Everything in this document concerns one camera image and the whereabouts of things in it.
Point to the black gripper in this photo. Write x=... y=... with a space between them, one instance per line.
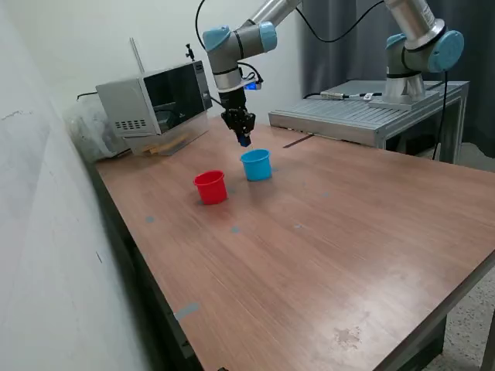
x=233 y=102

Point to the blue cube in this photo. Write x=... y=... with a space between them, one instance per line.
x=243 y=142

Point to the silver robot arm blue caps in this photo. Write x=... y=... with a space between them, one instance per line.
x=247 y=38

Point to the blue plastic cup bin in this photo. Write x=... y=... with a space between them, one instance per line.
x=255 y=170

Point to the red plastic cup bin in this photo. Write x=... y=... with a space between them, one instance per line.
x=210 y=191

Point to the clear plastic box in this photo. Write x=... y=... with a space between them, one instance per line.
x=185 y=135

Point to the dark flat strip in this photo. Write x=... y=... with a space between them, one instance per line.
x=298 y=141

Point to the light wooden sticks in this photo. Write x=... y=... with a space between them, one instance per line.
x=162 y=147

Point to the slotted aluminium robot stand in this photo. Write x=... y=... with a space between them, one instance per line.
x=348 y=112

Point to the silver microwave oven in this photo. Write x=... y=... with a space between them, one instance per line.
x=127 y=100

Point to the thin white rod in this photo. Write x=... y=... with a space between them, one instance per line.
x=137 y=56

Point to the dark grey curtain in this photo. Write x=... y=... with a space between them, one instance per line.
x=348 y=58

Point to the white warning tag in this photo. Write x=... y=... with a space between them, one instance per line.
x=369 y=94

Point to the aluminium robot mounting plate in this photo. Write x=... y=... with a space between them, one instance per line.
x=386 y=104

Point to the translucent plastic bag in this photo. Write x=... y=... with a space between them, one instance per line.
x=85 y=131

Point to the large grey tape strip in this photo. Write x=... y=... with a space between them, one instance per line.
x=186 y=311

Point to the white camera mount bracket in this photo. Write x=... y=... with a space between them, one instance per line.
x=232 y=88

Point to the blue-lit wrist camera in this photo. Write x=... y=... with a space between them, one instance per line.
x=253 y=86

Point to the small black camera mount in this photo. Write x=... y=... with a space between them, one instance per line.
x=189 y=52

